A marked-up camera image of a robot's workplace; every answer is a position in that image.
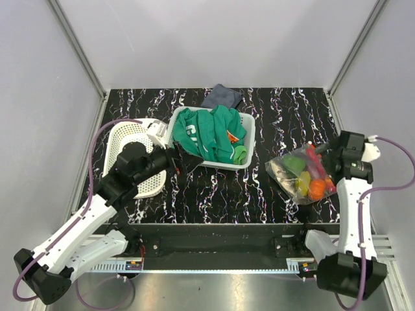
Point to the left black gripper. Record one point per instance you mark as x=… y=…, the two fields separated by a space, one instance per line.
x=172 y=159

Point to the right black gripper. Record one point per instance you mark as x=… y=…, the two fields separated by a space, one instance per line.
x=327 y=146

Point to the red fake chili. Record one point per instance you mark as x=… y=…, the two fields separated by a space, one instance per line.
x=317 y=164

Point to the clear zip top bag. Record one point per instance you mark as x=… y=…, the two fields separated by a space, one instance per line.
x=287 y=180

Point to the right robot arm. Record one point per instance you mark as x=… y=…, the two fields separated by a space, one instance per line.
x=350 y=267

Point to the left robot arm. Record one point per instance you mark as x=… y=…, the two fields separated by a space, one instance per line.
x=50 y=269

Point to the green fake pepper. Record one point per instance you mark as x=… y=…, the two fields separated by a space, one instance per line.
x=293 y=164

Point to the orange fake pumpkin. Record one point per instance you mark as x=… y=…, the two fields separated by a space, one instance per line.
x=317 y=189

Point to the yellow fake fruit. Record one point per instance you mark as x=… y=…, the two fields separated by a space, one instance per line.
x=302 y=183

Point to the green garment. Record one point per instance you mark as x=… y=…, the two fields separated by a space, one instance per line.
x=211 y=135

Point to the white basket with clothes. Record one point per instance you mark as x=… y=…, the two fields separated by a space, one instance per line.
x=248 y=123

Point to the light green cloth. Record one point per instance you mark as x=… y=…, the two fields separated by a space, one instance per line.
x=240 y=153

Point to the white perforated basket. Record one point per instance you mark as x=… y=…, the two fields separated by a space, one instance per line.
x=127 y=141

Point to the grey folded cloth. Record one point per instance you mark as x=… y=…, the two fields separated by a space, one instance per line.
x=222 y=96

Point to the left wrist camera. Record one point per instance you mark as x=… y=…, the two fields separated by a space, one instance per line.
x=156 y=132

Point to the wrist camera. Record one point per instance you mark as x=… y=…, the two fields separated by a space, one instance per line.
x=371 y=151
x=156 y=132

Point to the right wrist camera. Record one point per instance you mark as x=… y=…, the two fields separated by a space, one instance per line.
x=371 y=151

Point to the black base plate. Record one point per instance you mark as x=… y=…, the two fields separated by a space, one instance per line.
x=208 y=247

